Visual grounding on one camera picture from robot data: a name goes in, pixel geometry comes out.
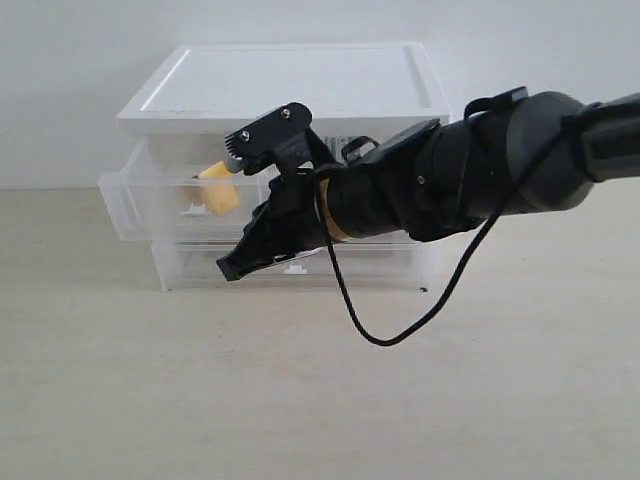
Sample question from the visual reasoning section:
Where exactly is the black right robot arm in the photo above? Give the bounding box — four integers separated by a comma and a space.
217, 87, 639, 281

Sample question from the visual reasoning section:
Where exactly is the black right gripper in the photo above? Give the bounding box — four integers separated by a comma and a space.
216, 169, 324, 281

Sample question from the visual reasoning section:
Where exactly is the yellow sponge block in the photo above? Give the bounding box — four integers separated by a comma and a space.
196, 161, 240, 216

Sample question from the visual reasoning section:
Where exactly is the white plastic drawer cabinet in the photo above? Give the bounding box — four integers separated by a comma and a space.
116, 41, 453, 293

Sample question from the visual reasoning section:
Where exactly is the white bottle teal label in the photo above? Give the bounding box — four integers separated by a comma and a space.
324, 136, 371, 164

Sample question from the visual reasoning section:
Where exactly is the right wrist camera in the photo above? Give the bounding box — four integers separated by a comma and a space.
224, 102, 337, 176

